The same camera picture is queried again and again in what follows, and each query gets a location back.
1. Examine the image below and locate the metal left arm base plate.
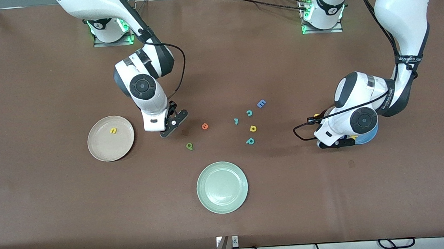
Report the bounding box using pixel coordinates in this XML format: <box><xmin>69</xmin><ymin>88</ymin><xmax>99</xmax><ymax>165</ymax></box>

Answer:
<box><xmin>299</xmin><ymin>0</ymin><xmax>344</xmax><ymax>36</ymax></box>

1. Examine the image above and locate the beige brown plate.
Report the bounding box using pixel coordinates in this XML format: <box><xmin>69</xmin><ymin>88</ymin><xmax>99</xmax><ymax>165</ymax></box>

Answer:
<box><xmin>85</xmin><ymin>114</ymin><xmax>137</xmax><ymax>164</ymax></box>

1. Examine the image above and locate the white mounting bracket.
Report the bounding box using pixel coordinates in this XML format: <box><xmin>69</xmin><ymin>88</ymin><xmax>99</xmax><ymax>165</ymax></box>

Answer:
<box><xmin>216</xmin><ymin>235</ymin><xmax>239</xmax><ymax>247</ymax></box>

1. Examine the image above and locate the pale green plate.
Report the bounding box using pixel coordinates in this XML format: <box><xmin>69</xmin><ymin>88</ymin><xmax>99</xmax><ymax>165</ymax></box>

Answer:
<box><xmin>195</xmin><ymin>159</ymin><xmax>251</xmax><ymax>216</ymax></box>

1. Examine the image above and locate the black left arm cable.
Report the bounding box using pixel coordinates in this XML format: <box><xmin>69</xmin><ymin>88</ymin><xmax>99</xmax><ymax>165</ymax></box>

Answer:
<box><xmin>283</xmin><ymin>0</ymin><xmax>409</xmax><ymax>142</ymax></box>

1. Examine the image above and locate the black looped cable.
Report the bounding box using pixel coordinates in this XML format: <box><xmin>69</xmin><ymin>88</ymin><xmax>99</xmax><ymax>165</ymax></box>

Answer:
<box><xmin>377</xmin><ymin>236</ymin><xmax>417</xmax><ymax>249</ymax></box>

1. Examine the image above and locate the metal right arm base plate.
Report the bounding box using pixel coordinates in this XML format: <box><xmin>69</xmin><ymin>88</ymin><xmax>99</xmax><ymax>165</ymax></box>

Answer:
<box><xmin>88</xmin><ymin>17</ymin><xmax>135</xmax><ymax>48</ymax></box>

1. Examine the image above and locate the blue plate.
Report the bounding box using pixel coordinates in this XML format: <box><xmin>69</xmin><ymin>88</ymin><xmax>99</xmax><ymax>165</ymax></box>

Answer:
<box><xmin>333</xmin><ymin>99</ymin><xmax>380</xmax><ymax>147</ymax></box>

